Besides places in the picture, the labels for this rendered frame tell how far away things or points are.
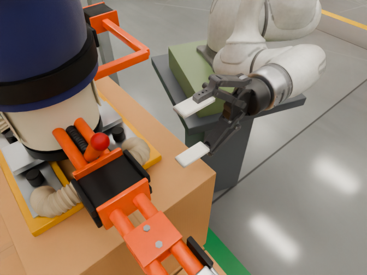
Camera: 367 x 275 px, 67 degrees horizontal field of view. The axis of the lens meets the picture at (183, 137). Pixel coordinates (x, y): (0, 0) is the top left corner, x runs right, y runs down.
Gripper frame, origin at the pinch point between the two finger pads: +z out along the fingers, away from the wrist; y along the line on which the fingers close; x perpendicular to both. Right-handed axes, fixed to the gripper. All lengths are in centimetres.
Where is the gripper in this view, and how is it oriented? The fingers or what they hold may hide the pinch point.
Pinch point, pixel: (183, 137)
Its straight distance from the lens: 50.7
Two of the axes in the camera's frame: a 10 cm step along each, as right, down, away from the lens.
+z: -7.8, 4.7, -4.2
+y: 0.0, 6.7, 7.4
